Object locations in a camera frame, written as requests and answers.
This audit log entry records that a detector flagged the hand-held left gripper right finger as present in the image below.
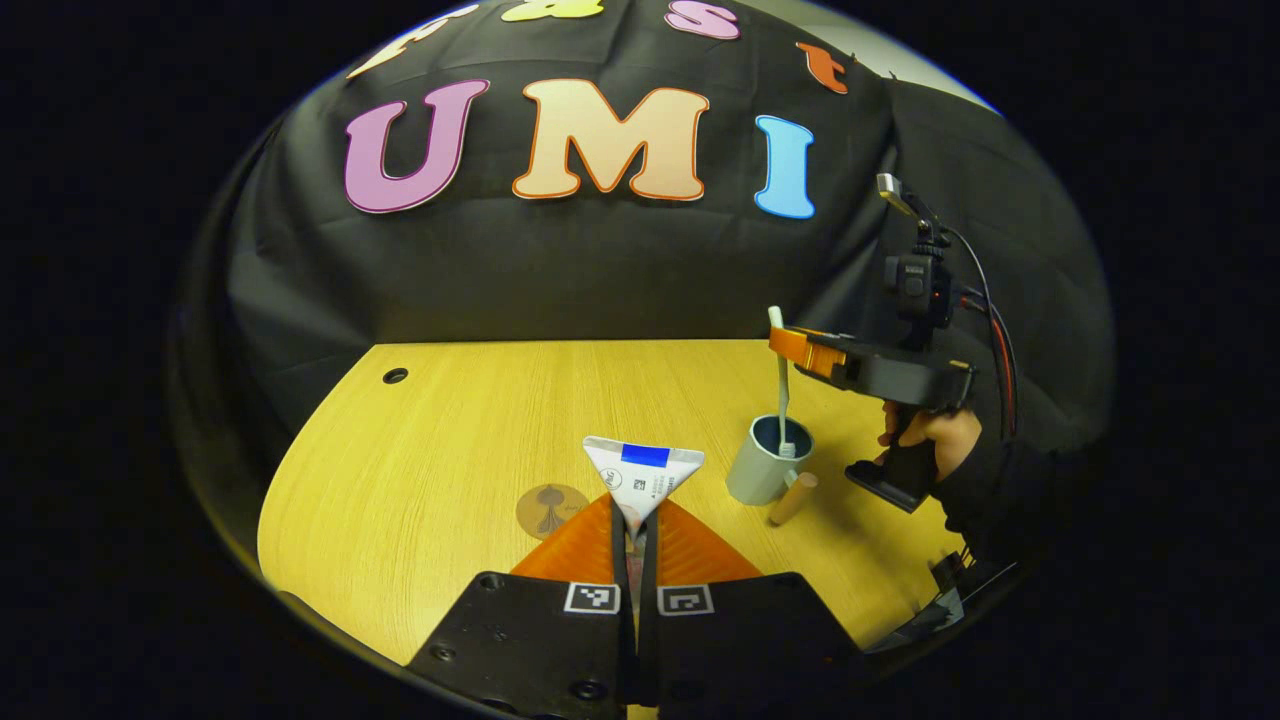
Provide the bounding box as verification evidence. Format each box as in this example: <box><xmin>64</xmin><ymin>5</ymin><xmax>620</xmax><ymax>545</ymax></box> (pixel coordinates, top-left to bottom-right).
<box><xmin>640</xmin><ymin>497</ymin><xmax>866</xmax><ymax>720</ymax></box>

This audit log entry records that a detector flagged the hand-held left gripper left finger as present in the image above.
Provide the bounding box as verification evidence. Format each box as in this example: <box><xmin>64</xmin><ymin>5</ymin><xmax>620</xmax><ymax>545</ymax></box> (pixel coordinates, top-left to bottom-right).
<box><xmin>405</xmin><ymin>492</ymin><xmax>641</xmax><ymax>720</ymax></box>

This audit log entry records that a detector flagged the white toothbrush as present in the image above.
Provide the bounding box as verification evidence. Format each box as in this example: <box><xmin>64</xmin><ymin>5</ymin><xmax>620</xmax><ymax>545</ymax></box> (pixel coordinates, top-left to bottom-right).
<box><xmin>767</xmin><ymin>306</ymin><xmax>798</xmax><ymax>459</ymax></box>

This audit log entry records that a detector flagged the light blue cup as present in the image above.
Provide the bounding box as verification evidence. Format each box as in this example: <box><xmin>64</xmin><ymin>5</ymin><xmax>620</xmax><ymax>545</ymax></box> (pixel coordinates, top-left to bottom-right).
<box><xmin>726</xmin><ymin>414</ymin><xmax>815</xmax><ymax>507</ymax></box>

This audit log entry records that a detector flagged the round cork coaster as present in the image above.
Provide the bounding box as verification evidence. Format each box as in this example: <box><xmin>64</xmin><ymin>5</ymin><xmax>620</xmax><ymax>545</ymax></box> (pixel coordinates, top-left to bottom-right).
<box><xmin>516</xmin><ymin>484</ymin><xmax>593</xmax><ymax>541</ymax></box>

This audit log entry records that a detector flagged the white toothpaste tube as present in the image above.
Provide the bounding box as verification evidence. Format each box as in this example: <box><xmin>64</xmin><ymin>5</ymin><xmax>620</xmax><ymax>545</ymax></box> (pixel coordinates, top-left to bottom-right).
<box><xmin>583</xmin><ymin>436</ymin><xmax>705</xmax><ymax>566</ymax></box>

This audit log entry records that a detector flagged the wooden cylinder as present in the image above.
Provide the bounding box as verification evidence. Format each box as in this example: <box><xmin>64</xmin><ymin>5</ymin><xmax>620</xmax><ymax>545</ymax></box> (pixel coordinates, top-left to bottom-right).
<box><xmin>767</xmin><ymin>472</ymin><xmax>819</xmax><ymax>527</ymax></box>

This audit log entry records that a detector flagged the black backdrop cloth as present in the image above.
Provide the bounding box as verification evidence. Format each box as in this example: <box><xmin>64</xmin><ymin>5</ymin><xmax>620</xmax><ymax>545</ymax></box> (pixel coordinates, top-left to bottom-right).
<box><xmin>175</xmin><ymin>0</ymin><xmax>1116</xmax><ymax>561</ymax></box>

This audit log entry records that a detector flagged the red cable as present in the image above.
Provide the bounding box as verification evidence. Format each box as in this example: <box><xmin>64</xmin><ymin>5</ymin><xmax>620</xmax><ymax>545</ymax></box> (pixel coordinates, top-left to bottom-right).
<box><xmin>962</xmin><ymin>293</ymin><xmax>1019</xmax><ymax>441</ymax></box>

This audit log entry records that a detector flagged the black cable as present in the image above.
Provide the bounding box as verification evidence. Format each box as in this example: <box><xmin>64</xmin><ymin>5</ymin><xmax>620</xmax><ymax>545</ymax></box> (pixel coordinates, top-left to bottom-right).
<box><xmin>945</xmin><ymin>225</ymin><xmax>1006</xmax><ymax>346</ymax></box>

